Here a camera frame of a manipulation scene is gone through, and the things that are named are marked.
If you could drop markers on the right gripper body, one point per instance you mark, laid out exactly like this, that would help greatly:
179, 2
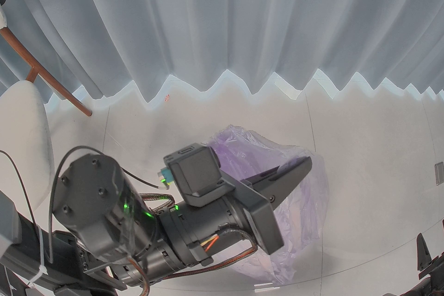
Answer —
435, 267

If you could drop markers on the white cushioned wooden chair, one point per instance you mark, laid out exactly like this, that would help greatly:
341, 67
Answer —
24, 135

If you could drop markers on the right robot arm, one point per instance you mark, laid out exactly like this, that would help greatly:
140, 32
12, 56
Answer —
430, 289

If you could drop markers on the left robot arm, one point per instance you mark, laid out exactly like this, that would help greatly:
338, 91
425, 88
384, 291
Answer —
93, 197

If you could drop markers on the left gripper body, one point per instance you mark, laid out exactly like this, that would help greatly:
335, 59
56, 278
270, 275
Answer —
208, 221

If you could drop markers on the purple plastic bag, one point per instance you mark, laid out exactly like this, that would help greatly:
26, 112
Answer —
301, 211

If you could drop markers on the pale blue curtain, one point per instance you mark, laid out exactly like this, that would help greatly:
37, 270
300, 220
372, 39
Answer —
222, 10

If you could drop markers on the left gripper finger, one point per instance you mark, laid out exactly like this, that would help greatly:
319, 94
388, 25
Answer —
281, 192
277, 174

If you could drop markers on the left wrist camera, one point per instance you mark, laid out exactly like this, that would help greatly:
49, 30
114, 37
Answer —
197, 169

